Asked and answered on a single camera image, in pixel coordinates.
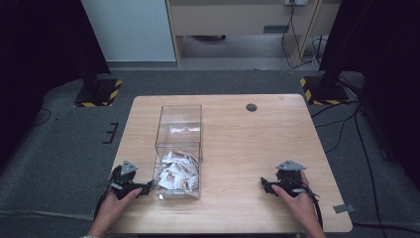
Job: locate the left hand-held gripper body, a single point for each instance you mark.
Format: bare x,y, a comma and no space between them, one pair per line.
123,185

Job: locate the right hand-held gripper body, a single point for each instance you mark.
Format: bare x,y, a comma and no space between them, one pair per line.
290,180

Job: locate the clear acrylic drawer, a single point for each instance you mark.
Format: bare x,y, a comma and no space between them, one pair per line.
194,195

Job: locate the clear acrylic box housing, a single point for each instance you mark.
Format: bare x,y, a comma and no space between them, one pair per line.
180,114

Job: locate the person's left hand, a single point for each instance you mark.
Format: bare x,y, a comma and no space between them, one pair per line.
114,208

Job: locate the person's right hand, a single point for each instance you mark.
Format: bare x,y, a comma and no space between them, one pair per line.
298,206

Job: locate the pile of white sachets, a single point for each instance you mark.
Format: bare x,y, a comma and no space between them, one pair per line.
178,172

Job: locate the grey tape strip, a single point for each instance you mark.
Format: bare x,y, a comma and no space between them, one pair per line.
344,208

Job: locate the round grey table grommet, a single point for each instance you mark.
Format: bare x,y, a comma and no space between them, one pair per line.
251,107

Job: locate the black striped stand base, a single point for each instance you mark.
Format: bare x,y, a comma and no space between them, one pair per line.
99,97
325,94

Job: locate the dark curtain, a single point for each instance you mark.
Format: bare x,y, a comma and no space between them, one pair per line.
379,49
39,66

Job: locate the white cabinet panel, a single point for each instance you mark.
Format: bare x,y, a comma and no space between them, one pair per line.
128,29

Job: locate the light wooden desk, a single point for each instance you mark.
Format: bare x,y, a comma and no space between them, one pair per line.
231,18

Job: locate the white power strip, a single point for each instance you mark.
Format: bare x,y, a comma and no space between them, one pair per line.
296,2

